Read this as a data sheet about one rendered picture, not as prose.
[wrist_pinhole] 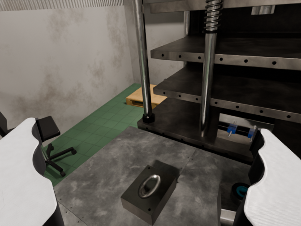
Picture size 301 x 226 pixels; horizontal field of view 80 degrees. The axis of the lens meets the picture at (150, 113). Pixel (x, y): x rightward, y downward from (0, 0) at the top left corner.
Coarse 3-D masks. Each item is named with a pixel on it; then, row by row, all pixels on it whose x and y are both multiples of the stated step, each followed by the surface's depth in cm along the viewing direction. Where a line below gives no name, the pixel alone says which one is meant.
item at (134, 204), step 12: (144, 180) 80; (156, 180) 80; (168, 180) 78; (132, 192) 74; (144, 192) 76; (156, 192) 73; (168, 192) 76; (132, 204) 70; (144, 204) 69; (156, 204) 69; (144, 216) 69; (156, 216) 70
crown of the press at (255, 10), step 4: (252, 8) 99; (256, 8) 96; (260, 8) 95; (264, 8) 94; (268, 8) 94; (272, 8) 94; (252, 12) 99; (256, 12) 97; (260, 12) 96; (264, 12) 95; (268, 12) 95; (272, 12) 95
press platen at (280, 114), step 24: (192, 72) 148; (216, 72) 143; (240, 72) 139; (264, 72) 135; (288, 72) 132; (168, 96) 122; (192, 96) 112; (216, 96) 106; (240, 96) 104; (264, 96) 102; (288, 96) 100; (288, 120) 88
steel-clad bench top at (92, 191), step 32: (128, 128) 127; (96, 160) 102; (128, 160) 100; (160, 160) 98; (192, 160) 97; (224, 160) 95; (64, 192) 85; (96, 192) 84; (192, 192) 80; (64, 224) 72; (96, 224) 71; (128, 224) 70; (160, 224) 69; (192, 224) 68
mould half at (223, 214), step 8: (224, 184) 70; (232, 184) 70; (224, 192) 67; (224, 200) 64; (224, 208) 62; (232, 208) 62; (224, 216) 62; (232, 216) 61; (224, 224) 61; (232, 224) 61
